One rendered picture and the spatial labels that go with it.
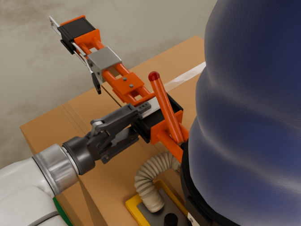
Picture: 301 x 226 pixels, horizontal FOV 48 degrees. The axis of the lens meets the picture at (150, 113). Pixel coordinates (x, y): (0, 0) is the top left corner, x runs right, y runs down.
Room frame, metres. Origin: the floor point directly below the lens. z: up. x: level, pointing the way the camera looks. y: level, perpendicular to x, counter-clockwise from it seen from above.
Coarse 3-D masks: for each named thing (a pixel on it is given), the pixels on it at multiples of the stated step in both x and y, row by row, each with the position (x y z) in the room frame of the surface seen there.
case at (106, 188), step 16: (192, 112) 0.59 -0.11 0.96; (144, 144) 0.48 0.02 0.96; (160, 144) 0.48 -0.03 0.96; (112, 160) 0.43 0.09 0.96; (128, 160) 0.43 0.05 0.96; (144, 160) 0.43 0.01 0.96; (80, 176) 0.39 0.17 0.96; (96, 176) 0.39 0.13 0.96; (112, 176) 0.39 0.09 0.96; (128, 176) 0.39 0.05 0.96; (160, 176) 0.39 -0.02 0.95; (176, 176) 0.39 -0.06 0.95; (96, 192) 0.35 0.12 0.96; (112, 192) 0.35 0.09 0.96; (128, 192) 0.35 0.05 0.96; (176, 192) 0.35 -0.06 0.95; (96, 208) 0.32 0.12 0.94; (112, 208) 0.31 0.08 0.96; (96, 224) 0.36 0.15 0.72; (112, 224) 0.28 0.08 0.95; (128, 224) 0.28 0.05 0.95
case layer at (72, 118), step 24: (192, 48) 1.34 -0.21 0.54; (144, 72) 1.17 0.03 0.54; (168, 72) 1.17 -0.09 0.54; (192, 72) 1.17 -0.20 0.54; (96, 96) 1.01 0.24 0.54; (192, 96) 1.01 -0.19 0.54; (48, 120) 0.88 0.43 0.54; (72, 120) 0.88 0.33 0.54; (48, 144) 0.76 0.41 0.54; (72, 192) 0.55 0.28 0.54; (72, 216) 0.56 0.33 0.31
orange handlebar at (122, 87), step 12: (84, 48) 0.68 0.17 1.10; (96, 48) 0.69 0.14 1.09; (108, 72) 0.60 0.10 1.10; (120, 72) 0.60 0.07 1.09; (132, 72) 0.59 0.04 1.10; (120, 84) 0.55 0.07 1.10; (132, 84) 0.55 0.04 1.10; (120, 96) 0.53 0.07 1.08; (132, 96) 0.52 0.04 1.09; (144, 96) 0.52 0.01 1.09; (168, 144) 0.39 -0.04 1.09; (180, 156) 0.36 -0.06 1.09
